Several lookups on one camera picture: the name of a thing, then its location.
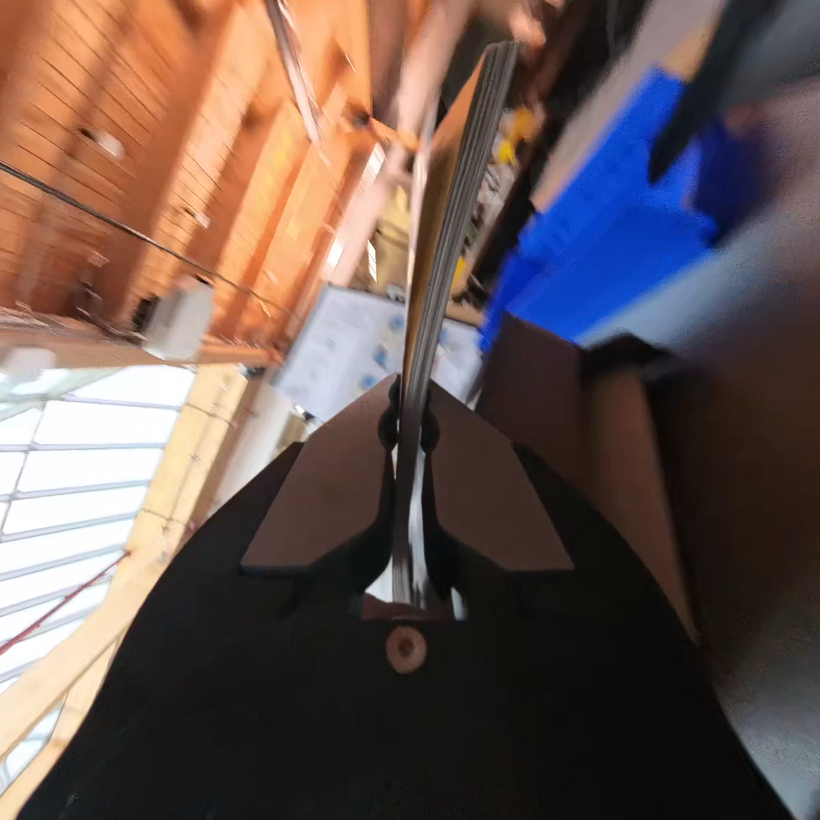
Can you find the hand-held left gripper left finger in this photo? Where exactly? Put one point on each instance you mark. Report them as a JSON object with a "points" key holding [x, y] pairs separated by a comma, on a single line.
{"points": [[320, 493]]}

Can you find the brown cardboard box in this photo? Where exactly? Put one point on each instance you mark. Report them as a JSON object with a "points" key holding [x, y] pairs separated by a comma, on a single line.
{"points": [[544, 397]]}

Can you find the white board with blue notes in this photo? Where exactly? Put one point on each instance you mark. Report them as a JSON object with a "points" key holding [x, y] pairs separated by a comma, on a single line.
{"points": [[346, 346]]}

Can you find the white ceiling box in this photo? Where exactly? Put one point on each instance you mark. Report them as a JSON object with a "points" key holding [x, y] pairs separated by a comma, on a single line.
{"points": [[179, 320]]}

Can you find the large window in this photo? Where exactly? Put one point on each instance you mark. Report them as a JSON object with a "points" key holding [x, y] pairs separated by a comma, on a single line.
{"points": [[77, 474]]}

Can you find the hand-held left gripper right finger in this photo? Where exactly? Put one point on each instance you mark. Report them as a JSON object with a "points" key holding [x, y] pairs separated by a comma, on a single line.
{"points": [[493, 506]]}

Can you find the car instruction booklet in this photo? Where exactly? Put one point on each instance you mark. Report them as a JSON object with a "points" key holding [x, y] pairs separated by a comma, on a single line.
{"points": [[448, 224]]}

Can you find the blue plastic bin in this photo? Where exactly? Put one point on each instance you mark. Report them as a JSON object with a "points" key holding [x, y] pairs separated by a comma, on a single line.
{"points": [[596, 243]]}

